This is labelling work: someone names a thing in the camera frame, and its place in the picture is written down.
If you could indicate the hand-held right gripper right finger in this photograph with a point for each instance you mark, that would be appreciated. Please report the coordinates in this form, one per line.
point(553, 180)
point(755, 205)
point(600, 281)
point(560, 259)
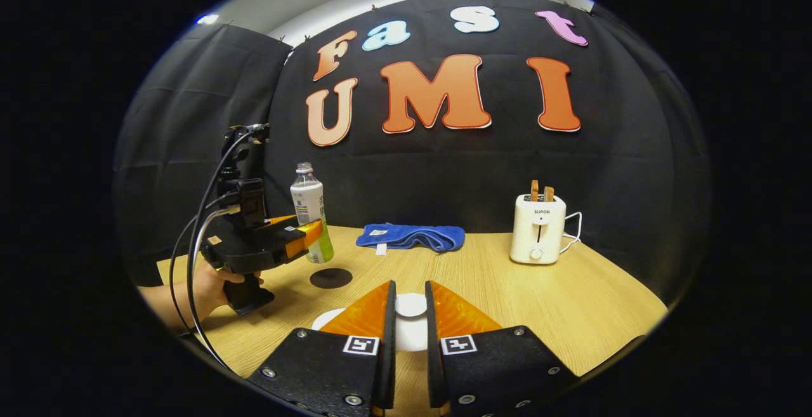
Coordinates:
point(434, 366)

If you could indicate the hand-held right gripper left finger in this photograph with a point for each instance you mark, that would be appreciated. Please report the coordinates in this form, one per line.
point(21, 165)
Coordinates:
point(389, 366)

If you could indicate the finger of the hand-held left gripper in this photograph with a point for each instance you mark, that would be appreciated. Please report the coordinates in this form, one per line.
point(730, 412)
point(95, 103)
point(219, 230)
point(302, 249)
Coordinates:
point(282, 219)
point(298, 239)

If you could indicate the clear water bottle green label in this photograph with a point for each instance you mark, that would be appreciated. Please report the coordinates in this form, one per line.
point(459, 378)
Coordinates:
point(309, 204)

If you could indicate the dark round coaster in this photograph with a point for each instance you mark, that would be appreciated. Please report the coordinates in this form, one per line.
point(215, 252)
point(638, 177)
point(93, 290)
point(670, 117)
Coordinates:
point(330, 278)

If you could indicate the white teacup lid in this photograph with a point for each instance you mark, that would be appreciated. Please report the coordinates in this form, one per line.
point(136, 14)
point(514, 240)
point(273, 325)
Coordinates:
point(411, 315)

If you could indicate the white teacup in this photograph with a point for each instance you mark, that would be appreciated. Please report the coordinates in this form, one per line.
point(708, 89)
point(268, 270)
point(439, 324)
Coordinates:
point(325, 320)

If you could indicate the blue towel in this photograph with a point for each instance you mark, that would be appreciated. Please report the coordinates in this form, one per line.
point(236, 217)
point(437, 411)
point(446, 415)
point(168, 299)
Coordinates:
point(412, 237)

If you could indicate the black backdrop cloth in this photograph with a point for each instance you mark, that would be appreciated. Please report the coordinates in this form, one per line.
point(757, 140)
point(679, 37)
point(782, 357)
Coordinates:
point(412, 163)

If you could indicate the white toaster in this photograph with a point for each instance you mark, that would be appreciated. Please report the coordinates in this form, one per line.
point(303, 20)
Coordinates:
point(537, 233)

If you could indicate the ceiling light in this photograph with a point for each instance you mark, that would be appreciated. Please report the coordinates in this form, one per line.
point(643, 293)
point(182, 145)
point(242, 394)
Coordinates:
point(207, 19)

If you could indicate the brown toast slice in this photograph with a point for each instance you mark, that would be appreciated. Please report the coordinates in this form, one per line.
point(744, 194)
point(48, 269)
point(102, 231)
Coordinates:
point(535, 190)
point(549, 193)

